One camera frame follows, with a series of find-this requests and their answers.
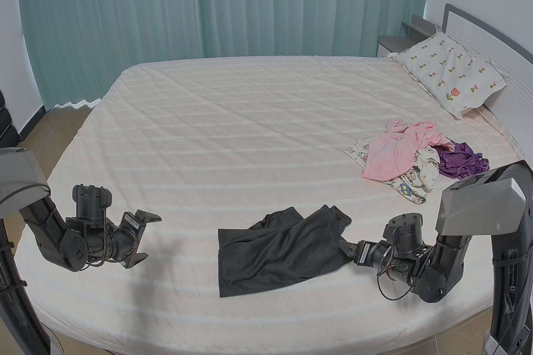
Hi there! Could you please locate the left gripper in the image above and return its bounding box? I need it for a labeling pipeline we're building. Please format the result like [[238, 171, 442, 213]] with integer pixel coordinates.
[[106, 211, 162, 268]]

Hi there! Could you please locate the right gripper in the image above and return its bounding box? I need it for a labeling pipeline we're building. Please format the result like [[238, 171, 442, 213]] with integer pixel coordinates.
[[353, 239, 394, 268]]

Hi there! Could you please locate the black T-shirt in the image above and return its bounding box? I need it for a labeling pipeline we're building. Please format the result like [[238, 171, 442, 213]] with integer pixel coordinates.
[[217, 204, 353, 298]]

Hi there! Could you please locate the white printed garment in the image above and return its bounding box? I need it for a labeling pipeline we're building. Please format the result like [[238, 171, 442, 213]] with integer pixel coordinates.
[[344, 136, 442, 205]]

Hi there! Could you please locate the pink garment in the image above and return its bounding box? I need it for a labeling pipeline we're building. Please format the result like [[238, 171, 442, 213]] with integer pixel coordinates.
[[361, 120, 453, 182]]

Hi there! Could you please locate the purple garment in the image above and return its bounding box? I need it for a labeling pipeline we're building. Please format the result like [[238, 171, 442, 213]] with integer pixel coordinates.
[[436, 141, 491, 180]]

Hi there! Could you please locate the bed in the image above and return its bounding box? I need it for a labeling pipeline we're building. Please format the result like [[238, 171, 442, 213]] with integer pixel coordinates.
[[19, 4, 533, 351]]

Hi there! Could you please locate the black chest of drawers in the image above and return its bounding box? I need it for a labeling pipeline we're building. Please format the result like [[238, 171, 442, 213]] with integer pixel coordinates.
[[0, 89, 20, 148]]

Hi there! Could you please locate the white printed pillow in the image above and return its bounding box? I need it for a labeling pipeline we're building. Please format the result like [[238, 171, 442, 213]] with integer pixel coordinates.
[[391, 31, 508, 120]]

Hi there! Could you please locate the grey bedside table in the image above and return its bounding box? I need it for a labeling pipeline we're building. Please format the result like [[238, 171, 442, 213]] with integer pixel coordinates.
[[377, 15, 439, 58]]

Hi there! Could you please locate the black cable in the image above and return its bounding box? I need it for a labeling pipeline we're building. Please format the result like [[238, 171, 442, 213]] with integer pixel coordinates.
[[0, 184, 51, 207], [376, 244, 414, 301]]

